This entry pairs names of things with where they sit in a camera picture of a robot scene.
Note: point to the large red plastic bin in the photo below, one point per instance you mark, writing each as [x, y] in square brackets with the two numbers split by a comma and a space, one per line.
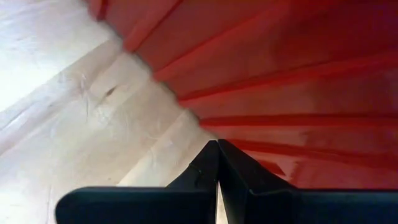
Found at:
[280, 62]

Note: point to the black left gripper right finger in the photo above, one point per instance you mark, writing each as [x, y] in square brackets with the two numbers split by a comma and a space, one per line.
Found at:
[311, 207]

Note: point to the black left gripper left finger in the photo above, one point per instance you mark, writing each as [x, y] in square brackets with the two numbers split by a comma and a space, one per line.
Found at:
[140, 207]

